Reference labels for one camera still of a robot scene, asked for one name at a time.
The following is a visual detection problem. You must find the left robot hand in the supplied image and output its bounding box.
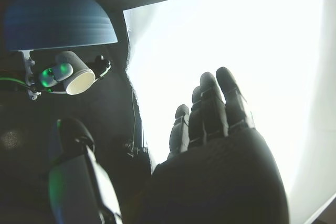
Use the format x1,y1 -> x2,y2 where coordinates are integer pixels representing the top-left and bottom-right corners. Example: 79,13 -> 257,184
48,66 -> 291,224

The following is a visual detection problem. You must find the white paper cup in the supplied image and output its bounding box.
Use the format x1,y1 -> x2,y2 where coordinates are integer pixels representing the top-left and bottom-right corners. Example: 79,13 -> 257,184
55,50 -> 97,96

